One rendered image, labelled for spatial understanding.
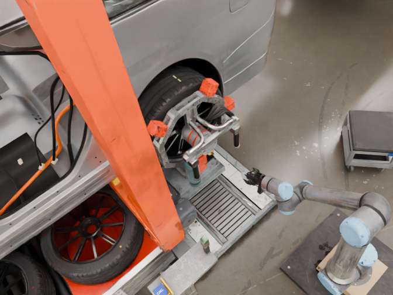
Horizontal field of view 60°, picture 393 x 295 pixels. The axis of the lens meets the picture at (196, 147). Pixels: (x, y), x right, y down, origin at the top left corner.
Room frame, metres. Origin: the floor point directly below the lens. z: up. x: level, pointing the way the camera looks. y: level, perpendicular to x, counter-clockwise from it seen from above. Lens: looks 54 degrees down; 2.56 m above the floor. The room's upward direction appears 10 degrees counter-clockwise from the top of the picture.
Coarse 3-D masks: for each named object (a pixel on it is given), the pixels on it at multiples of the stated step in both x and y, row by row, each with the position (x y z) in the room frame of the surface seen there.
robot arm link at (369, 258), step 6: (372, 246) 0.52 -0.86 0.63; (366, 252) 0.49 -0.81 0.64; (372, 252) 0.49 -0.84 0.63; (366, 258) 0.46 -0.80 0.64; (372, 258) 0.46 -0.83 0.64; (360, 264) 0.44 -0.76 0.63; (366, 264) 0.43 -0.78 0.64; (372, 264) 0.43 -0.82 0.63; (360, 270) 0.42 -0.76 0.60; (366, 270) 0.42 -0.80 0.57; (360, 276) 0.40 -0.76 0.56
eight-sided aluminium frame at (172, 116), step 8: (192, 96) 1.41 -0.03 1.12; (200, 96) 1.40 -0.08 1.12; (216, 96) 1.51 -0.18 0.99; (184, 104) 1.38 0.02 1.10; (192, 104) 1.36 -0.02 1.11; (224, 104) 1.49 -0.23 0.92; (168, 112) 1.33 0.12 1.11; (176, 112) 1.31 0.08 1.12; (184, 112) 1.32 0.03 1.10; (168, 120) 1.31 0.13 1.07; (176, 120) 1.28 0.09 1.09; (216, 120) 1.51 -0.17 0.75; (224, 120) 1.48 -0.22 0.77; (168, 128) 1.25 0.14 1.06; (168, 136) 1.25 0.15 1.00; (160, 144) 1.21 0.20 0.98; (160, 152) 1.20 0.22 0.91; (200, 152) 1.36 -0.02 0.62; (160, 160) 1.24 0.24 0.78; (168, 160) 1.27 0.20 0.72; (176, 160) 1.30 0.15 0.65
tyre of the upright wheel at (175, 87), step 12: (168, 72) 1.60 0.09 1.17; (180, 72) 1.60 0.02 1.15; (192, 72) 1.62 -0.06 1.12; (156, 84) 1.51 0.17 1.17; (168, 84) 1.48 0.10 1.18; (180, 84) 1.47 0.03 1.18; (192, 84) 1.48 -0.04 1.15; (144, 96) 1.46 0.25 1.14; (156, 96) 1.43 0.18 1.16; (168, 96) 1.40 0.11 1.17; (180, 96) 1.41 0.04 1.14; (144, 108) 1.39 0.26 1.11; (156, 108) 1.35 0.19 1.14; (168, 108) 1.36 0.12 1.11; (144, 120) 1.34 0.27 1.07; (156, 120) 1.31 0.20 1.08; (180, 156) 1.36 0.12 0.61
